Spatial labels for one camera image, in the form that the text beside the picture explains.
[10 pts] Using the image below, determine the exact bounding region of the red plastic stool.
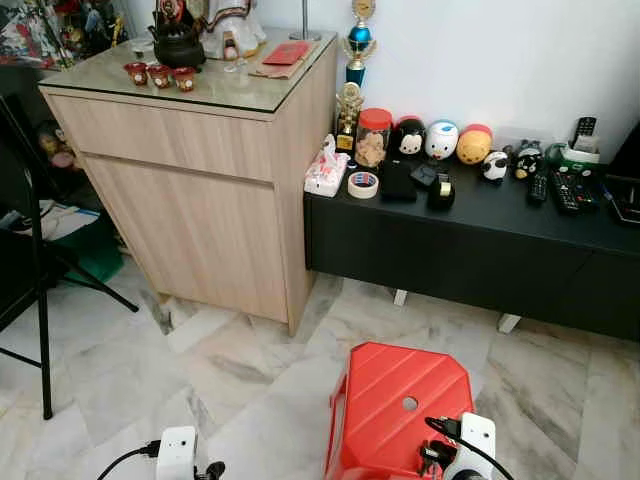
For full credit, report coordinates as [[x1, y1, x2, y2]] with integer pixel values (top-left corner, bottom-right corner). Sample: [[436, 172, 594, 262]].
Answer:
[[323, 342, 475, 480]]

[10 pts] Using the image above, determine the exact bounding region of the black low console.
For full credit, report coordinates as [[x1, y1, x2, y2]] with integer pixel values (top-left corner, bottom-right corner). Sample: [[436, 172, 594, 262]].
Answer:
[[303, 150, 640, 341]]

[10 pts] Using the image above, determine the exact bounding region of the black tripod stand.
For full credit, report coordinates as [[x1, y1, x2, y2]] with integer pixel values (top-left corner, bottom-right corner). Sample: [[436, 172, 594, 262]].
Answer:
[[0, 95, 141, 421]]

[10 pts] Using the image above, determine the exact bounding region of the green bag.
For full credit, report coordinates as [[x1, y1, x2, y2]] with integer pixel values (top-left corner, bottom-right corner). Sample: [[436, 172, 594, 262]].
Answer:
[[45, 205, 126, 286]]

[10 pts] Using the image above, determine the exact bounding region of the black tape dispenser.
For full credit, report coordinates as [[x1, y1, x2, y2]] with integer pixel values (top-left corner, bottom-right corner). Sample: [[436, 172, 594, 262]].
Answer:
[[425, 170, 457, 211]]

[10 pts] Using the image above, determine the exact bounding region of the light wood cabinet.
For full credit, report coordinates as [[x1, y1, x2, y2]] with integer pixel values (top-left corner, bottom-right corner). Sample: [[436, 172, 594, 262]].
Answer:
[[40, 28, 339, 336]]

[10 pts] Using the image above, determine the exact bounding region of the black wallet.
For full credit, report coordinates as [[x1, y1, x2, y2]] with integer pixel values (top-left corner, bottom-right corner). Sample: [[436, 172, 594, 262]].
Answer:
[[378, 160, 419, 201]]

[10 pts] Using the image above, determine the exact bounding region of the white tape roll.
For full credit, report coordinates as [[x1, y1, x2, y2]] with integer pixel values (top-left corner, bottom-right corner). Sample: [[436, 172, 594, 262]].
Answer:
[[347, 170, 380, 200]]

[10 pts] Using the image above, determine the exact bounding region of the black remote control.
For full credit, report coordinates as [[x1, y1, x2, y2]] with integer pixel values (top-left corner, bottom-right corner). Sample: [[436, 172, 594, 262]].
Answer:
[[527, 170, 549, 206], [552, 170, 583, 214], [575, 170, 601, 209]]

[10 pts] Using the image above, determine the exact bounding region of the small panda figurine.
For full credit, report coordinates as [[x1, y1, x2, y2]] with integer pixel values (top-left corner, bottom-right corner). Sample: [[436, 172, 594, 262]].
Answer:
[[482, 150, 511, 183]]

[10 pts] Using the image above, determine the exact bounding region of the pink white tissue pack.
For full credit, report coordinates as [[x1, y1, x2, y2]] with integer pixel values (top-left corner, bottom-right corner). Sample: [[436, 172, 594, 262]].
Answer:
[[304, 135, 351, 198]]

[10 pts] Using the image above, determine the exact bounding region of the black white animal figurine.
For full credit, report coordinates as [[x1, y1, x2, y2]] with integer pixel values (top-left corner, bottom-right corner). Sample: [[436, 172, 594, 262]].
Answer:
[[512, 140, 546, 181]]

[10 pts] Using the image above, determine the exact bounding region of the yellow bear plush toy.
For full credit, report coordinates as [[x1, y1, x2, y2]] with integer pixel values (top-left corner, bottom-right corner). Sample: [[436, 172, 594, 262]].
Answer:
[[456, 124, 493, 166]]

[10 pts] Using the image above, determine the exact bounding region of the black flat tray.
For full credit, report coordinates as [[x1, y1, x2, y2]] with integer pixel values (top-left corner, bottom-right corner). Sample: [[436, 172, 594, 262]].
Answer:
[[605, 175, 640, 226]]

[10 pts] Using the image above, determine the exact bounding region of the white round plush toy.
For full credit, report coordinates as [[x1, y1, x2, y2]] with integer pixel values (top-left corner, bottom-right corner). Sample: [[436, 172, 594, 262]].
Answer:
[[424, 120, 460, 162]]

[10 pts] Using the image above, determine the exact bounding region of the black mouse plush toy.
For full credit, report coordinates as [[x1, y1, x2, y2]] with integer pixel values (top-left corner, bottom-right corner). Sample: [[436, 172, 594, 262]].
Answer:
[[390, 117, 427, 158]]

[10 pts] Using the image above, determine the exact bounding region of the red lid clear jar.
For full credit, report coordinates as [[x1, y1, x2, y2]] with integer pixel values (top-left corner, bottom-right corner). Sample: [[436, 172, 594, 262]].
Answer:
[[355, 108, 393, 169]]

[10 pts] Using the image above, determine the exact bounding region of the black television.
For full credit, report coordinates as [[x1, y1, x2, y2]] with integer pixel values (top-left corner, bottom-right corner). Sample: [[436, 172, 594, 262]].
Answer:
[[610, 125, 640, 181]]

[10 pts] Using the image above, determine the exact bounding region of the small gold trophy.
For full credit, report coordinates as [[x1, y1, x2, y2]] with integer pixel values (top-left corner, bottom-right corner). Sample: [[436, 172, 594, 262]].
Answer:
[[334, 82, 365, 153]]

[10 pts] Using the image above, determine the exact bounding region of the blue gold trophy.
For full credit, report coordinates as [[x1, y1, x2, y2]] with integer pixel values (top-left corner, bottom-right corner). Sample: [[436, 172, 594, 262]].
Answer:
[[342, 0, 378, 91]]

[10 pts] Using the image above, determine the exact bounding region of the red packet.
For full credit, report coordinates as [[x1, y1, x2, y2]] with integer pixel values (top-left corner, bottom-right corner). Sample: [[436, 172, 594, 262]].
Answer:
[[262, 42, 311, 67]]

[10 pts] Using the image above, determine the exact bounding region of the black incense pot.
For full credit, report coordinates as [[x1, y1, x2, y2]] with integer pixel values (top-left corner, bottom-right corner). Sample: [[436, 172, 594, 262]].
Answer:
[[148, 0, 207, 71]]

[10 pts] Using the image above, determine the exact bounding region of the white robed statue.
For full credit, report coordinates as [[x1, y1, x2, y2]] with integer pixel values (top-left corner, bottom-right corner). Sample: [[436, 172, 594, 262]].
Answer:
[[205, 0, 268, 59]]

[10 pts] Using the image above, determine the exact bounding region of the silver lamp pole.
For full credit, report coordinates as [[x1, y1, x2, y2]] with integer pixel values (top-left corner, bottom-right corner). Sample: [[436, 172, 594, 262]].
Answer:
[[290, 0, 323, 41]]

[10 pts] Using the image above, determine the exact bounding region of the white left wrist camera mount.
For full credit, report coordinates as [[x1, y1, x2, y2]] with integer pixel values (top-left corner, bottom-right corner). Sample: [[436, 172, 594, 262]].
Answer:
[[155, 426, 199, 480]]

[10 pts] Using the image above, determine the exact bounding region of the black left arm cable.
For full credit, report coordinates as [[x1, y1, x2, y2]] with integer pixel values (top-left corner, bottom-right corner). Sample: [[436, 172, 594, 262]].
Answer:
[[97, 440, 161, 480]]

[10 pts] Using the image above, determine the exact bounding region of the black cordless phone on base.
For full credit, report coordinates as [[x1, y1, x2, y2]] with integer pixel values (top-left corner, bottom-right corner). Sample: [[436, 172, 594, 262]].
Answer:
[[560, 117, 601, 166]]

